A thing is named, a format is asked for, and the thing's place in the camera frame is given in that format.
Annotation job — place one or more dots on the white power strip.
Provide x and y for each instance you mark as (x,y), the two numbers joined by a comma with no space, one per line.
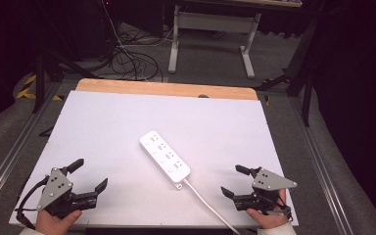
(164,160)

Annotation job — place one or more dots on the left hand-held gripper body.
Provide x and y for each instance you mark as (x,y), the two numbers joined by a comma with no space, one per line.
(55,190)

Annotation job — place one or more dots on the white table mat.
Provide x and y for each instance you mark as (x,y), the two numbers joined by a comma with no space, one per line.
(150,156)

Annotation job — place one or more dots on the person's left sleeve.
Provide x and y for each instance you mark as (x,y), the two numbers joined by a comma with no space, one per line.
(29,231)

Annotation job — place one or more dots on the person's left hand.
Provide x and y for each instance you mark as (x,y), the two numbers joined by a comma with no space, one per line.
(56,224)

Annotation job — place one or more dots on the black metal stand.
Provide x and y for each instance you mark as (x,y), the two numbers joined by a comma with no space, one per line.
(293,71)
(50,65)

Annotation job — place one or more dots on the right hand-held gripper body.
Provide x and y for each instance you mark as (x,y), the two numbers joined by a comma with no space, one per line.
(267,192)

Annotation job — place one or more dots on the white metal desk frame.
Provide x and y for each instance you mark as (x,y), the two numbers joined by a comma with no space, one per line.
(213,36)

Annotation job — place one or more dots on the person's right hand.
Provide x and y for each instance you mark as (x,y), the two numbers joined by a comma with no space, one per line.
(269,217)

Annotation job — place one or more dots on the person's sleeve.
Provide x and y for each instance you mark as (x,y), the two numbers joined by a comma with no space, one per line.
(279,229)
(29,231)

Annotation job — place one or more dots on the person's right sleeve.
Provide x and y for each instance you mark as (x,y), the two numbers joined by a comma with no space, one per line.
(279,229)

